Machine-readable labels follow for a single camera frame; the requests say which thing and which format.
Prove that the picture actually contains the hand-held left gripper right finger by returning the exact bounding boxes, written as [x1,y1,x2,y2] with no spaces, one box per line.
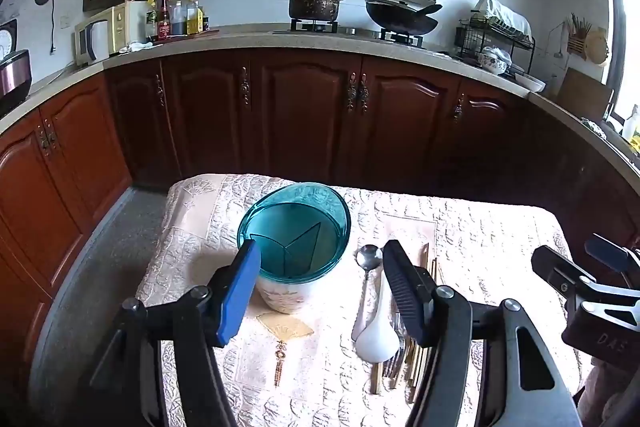
[381,239,581,427]

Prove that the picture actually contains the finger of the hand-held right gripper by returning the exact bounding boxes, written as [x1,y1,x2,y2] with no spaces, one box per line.
[531,246,596,304]
[585,233,640,288]

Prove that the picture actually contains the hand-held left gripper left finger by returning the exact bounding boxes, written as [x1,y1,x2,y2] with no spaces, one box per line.
[90,239,262,427]

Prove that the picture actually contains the white ceramic spoon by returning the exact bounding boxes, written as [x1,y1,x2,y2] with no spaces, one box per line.
[355,269,402,363]

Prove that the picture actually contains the metal spoon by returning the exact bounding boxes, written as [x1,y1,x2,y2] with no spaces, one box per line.
[351,244,384,342]

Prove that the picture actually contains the teal-rimmed white utensil holder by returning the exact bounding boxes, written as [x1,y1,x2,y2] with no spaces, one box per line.
[236,183,352,315]

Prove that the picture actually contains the silver fork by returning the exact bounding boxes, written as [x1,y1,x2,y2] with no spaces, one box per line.
[382,312,407,390]

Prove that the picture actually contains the person's right forearm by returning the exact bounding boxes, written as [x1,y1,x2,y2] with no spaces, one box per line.
[575,354,640,427]

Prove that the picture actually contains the cream quilted tablecloth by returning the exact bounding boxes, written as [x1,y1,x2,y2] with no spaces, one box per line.
[135,174,586,427]

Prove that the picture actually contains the white plastic bottle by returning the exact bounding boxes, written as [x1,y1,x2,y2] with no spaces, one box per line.
[622,104,640,142]

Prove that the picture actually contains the wooden cutting board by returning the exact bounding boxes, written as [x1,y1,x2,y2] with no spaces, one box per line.
[556,68,615,122]

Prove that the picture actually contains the white bowl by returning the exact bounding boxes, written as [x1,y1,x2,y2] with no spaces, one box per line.
[515,72,547,94]

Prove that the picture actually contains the wooden kitchen base cabinets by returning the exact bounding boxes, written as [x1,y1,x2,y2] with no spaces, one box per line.
[0,44,640,298]

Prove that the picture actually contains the round bamboo strainer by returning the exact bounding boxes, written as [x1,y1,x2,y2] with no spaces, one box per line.
[585,29,611,66]

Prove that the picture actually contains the wicker chopstick holder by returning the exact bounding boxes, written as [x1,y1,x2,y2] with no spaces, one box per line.
[567,14,593,60]

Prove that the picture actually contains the floral ceramic bowl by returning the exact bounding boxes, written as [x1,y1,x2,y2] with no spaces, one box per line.
[477,47,512,74]

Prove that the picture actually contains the white cloth cover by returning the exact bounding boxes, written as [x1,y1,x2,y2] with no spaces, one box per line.
[472,0,532,38]

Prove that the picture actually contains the red tray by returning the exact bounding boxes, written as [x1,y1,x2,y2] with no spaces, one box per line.
[150,28,221,46]

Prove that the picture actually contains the gas stove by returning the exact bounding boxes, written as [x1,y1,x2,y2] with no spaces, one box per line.
[272,19,431,51]

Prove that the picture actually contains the black wok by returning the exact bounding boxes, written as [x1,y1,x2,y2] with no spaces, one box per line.
[365,0,444,35]

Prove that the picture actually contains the group of condiment bottles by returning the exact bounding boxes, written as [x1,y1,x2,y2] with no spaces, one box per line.
[144,0,212,42]

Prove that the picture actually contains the cream microwave oven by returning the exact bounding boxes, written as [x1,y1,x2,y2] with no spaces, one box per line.
[75,2,148,68]

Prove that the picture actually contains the stockpot with lid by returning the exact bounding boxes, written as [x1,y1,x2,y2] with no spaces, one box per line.
[285,0,347,22]

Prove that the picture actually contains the rice cooker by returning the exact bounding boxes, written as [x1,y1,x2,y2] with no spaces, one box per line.
[0,19,33,118]

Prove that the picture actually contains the black wire dish rack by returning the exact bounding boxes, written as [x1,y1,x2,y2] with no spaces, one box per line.
[457,9,536,74]

